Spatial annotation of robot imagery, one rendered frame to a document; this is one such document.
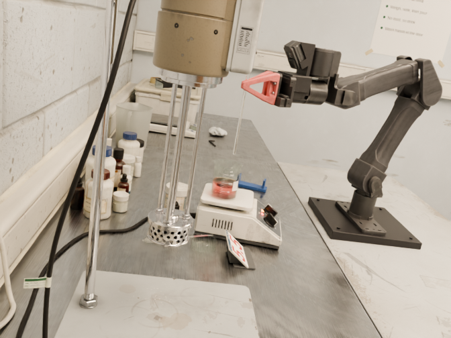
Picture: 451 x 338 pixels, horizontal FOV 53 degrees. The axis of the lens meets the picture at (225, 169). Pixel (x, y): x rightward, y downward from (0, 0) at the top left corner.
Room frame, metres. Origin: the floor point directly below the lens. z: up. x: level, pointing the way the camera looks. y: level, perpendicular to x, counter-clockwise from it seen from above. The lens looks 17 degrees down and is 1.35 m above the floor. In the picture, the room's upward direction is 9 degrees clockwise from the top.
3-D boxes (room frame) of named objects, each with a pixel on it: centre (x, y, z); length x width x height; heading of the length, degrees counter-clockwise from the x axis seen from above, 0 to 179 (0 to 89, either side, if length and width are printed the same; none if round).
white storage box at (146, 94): (2.21, 0.33, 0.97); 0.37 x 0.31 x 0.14; 5
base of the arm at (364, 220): (1.15, -0.38, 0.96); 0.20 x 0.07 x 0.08; 9
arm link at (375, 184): (1.15, -0.38, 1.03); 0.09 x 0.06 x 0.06; 26
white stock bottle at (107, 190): (0.94, 0.28, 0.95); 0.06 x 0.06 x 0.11
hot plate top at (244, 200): (0.98, -0.02, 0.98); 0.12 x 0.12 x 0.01; 88
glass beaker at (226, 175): (0.97, 0.00, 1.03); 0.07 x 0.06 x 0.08; 94
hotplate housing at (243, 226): (0.98, -0.04, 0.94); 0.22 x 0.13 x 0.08; 88
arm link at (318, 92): (1.05, -0.17, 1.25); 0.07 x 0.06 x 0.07; 116
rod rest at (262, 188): (1.32, -0.09, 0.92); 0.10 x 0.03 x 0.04; 79
